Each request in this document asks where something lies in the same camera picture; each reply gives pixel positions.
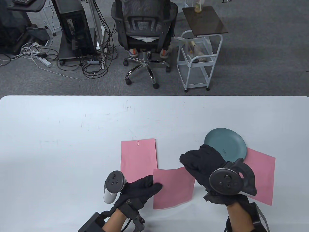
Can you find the black rolling stand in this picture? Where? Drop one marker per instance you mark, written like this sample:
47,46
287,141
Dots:
65,52

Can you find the black mesh office chair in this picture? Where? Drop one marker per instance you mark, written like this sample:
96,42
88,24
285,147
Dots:
142,44

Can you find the small clear bottle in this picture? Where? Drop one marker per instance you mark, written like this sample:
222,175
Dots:
198,8

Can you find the person's right hand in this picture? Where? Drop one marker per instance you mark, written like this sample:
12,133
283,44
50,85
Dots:
202,162

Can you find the pink paper sheet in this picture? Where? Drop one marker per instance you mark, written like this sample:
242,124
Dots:
263,169
173,191
138,157

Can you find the person's left hand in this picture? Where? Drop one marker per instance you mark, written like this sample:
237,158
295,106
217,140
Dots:
137,191

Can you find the white power strip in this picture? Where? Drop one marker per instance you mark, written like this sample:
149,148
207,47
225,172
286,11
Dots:
44,62

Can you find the person's right forearm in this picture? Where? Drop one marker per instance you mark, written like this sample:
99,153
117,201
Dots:
239,217

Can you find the white rolling cart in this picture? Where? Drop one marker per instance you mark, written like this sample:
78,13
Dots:
195,77

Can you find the teal round plate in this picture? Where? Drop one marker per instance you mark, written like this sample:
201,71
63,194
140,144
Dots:
222,140

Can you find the person's left forearm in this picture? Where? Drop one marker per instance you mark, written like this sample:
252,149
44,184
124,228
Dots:
113,222

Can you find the black keyboard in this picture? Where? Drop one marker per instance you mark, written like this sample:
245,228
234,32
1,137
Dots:
23,2

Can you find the white metal stand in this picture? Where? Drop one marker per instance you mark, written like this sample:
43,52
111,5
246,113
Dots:
97,29

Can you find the brown side table top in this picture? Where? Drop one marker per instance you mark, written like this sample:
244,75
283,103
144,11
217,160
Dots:
205,21

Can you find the black computer tower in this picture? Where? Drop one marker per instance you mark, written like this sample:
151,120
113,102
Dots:
72,24

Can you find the dark grey handheld controller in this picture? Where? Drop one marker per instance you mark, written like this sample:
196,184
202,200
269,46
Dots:
114,180
224,181

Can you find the black desk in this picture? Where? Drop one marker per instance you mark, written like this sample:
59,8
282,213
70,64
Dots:
31,6

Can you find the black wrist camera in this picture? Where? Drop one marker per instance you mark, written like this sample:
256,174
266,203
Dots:
137,218

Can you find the black electronics box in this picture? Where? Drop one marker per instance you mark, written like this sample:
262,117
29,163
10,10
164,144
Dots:
259,220
91,223

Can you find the black power adapter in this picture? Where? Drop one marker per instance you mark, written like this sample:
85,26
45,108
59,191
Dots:
43,55

